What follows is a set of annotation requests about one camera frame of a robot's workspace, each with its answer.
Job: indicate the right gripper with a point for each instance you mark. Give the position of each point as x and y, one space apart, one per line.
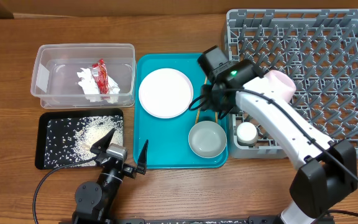
208 105

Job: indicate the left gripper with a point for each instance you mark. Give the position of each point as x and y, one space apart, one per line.
131 170

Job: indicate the grey bowl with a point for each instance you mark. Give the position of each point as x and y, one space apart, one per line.
207 139

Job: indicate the white cup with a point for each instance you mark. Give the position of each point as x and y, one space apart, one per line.
247 134

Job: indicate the white napkin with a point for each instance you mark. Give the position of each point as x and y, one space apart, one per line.
90 87

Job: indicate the red snack wrapper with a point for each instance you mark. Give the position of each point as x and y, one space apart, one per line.
100 75

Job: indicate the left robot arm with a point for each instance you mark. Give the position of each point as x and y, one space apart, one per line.
94 199

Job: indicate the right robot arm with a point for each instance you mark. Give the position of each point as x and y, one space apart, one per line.
326 171

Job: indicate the grey dishwasher rack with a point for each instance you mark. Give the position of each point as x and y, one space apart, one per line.
316 48

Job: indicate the left wooden chopstick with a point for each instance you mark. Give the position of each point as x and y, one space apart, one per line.
199 109

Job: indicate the large white plate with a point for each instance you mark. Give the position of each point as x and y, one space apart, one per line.
165 93

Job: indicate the spilled rice grains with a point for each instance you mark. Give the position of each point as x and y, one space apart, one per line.
68 140

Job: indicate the black tray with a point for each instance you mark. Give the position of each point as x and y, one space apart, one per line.
46 117

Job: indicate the clear plastic bin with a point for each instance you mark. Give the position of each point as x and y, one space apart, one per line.
55 80

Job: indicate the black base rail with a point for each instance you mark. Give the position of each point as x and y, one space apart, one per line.
250 220

